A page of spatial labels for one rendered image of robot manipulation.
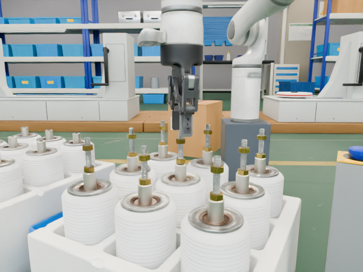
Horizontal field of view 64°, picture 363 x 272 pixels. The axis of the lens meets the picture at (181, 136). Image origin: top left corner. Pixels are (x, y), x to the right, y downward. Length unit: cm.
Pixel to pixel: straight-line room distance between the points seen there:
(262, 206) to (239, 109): 50
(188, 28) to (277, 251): 38
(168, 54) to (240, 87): 47
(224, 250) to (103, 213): 22
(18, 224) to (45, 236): 19
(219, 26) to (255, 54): 555
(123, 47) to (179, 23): 207
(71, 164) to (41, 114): 189
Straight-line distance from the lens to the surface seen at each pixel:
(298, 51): 693
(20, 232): 76
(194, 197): 53
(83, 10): 546
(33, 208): 76
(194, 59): 50
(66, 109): 265
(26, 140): 105
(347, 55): 289
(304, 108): 259
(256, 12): 86
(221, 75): 881
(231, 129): 92
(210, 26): 647
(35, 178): 81
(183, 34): 50
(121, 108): 250
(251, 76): 94
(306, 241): 92
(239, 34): 93
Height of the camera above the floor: 44
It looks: 11 degrees down
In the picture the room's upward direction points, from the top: straight up
